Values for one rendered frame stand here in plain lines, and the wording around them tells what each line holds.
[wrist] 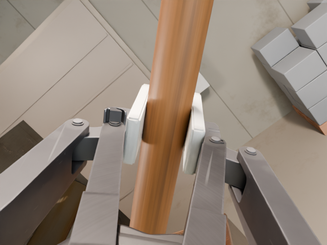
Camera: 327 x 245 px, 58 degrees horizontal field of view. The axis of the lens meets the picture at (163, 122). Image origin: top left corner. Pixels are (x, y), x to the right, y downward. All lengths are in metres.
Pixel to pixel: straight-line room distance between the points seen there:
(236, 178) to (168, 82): 0.07
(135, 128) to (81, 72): 3.71
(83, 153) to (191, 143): 0.06
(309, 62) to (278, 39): 0.44
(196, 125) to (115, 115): 0.05
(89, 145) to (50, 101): 3.94
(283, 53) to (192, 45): 3.31
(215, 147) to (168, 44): 0.06
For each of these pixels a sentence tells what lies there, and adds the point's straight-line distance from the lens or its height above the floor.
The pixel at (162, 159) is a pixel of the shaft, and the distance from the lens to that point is 0.20.
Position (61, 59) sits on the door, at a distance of 3.91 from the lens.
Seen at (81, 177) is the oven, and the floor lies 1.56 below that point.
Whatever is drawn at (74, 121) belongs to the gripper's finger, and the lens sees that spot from 0.16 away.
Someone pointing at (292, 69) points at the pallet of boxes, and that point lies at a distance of 3.15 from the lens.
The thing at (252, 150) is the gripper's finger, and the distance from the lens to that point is 0.16.
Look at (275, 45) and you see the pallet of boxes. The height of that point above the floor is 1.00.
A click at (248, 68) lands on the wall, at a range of 3.90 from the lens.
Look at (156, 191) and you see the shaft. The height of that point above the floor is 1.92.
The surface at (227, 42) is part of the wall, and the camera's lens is 3.79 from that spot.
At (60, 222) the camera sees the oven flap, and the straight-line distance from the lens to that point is 1.87.
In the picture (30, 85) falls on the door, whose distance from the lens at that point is 4.13.
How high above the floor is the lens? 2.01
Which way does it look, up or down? 15 degrees down
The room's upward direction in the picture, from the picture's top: 42 degrees counter-clockwise
